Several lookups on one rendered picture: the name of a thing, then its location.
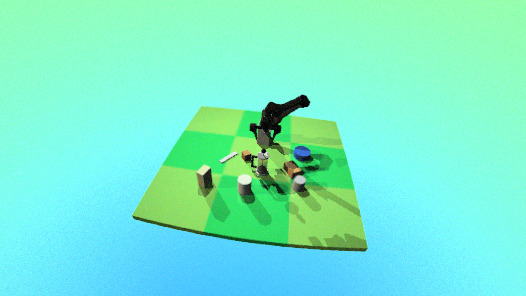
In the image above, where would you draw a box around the brown block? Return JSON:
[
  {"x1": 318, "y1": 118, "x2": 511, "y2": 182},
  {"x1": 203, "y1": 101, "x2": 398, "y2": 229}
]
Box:
[{"x1": 283, "y1": 160, "x2": 301, "y2": 179}]

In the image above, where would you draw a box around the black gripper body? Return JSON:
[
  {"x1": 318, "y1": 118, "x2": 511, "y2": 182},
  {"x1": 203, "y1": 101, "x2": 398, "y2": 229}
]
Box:
[{"x1": 249, "y1": 115, "x2": 282, "y2": 133}]

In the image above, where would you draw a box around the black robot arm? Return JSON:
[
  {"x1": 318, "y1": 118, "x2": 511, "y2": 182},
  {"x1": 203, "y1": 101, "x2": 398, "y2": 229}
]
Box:
[{"x1": 260, "y1": 94, "x2": 311, "y2": 127}]

